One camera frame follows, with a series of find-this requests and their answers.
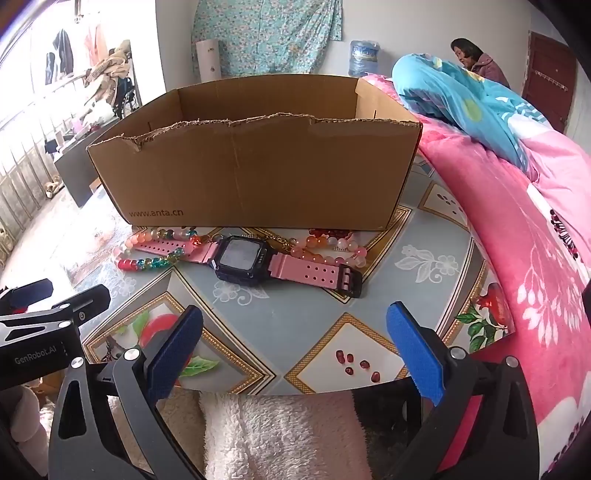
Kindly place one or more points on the pile of clothes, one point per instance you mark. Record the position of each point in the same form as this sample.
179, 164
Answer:
108, 69

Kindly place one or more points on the wheelchair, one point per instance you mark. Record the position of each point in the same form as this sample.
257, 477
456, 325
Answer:
127, 97

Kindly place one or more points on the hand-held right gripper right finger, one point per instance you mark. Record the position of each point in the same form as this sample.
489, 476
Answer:
415, 350

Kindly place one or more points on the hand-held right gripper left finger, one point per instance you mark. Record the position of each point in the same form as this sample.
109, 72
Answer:
178, 355

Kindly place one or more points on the pink hanging garment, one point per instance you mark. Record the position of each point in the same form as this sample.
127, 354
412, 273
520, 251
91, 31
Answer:
96, 44

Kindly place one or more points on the metal coat hook rail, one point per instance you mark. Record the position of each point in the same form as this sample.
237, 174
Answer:
551, 81

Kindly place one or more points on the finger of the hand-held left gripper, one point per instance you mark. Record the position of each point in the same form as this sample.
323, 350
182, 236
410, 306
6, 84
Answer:
27, 293
85, 302

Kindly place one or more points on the pink bed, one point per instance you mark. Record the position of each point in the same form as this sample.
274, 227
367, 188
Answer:
508, 230

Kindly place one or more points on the brown door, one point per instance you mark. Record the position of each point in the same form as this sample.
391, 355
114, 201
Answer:
549, 83

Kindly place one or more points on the blue patterned quilt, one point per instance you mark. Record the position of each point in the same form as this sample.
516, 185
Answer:
461, 97

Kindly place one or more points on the white fluffy robe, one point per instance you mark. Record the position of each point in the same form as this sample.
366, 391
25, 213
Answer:
277, 438

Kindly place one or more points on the person's left forearm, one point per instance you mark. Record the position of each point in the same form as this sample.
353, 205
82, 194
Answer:
25, 415

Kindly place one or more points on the blue water bottle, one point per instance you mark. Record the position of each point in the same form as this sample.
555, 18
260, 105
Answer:
364, 57

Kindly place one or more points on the dark hanging jacket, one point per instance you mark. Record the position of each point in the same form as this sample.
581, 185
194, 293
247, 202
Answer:
60, 50

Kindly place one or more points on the black wrist watch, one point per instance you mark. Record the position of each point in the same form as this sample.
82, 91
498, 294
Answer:
240, 258

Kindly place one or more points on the floral wall cloth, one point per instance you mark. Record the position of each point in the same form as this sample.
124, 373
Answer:
268, 37

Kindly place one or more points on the dark flat panel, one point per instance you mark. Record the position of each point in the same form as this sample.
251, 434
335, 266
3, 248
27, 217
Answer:
83, 166

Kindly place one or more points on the brown cardboard box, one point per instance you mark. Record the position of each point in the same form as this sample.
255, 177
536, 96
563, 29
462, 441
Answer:
254, 175

